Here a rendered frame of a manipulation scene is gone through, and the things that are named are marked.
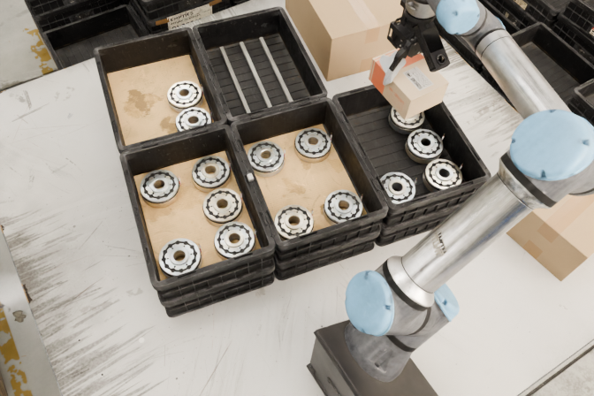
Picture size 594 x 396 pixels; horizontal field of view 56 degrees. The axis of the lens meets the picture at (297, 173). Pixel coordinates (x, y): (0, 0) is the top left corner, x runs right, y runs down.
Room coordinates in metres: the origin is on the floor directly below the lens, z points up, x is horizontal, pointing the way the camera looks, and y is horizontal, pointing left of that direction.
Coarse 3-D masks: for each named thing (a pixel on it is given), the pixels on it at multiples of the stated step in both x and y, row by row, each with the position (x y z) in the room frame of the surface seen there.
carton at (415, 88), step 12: (372, 60) 1.02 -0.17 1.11; (408, 60) 1.02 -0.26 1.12; (420, 60) 1.03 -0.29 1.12; (372, 72) 1.01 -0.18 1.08; (384, 72) 0.98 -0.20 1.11; (408, 72) 0.98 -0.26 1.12; (420, 72) 0.98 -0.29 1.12; (432, 72) 0.99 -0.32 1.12; (396, 84) 0.94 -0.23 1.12; (408, 84) 0.94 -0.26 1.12; (420, 84) 0.94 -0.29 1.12; (432, 84) 0.95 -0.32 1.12; (444, 84) 0.95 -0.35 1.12; (396, 96) 0.93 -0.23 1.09; (408, 96) 0.90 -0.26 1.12; (420, 96) 0.91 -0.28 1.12; (432, 96) 0.93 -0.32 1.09; (396, 108) 0.92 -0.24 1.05; (408, 108) 0.89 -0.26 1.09; (420, 108) 0.91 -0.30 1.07
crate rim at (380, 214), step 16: (272, 112) 0.98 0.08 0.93; (336, 112) 0.99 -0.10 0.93; (240, 144) 0.87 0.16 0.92; (352, 144) 0.89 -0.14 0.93; (368, 176) 0.79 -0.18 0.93; (256, 192) 0.72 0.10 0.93; (384, 208) 0.70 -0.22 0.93; (336, 224) 0.64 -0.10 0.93; (352, 224) 0.65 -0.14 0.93; (288, 240) 0.59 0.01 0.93; (304, 240) 0.59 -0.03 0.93
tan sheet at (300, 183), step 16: (304, 128) 1.01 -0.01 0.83; (320, 128) 1.01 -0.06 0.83; (288, 144) 0.94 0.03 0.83; (288, 160) 0.89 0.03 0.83; (336, 160) 0.90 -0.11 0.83; (256, 176) 0.83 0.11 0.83; (272, 176) 0.83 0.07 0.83; (288, 176) 0.84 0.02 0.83; (304, 176) 0.84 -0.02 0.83; (320, 176) 0.84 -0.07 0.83; (336, 176) 0.85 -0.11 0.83; (272, 192) 0.78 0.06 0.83; (288, 192) 0.78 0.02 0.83; (304, 192) 0.79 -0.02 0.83; (320, 192) 0.79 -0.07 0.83; (272, 208) 0.73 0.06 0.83; (320, 208) 0.74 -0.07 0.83; (320, 224) 0.69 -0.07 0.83
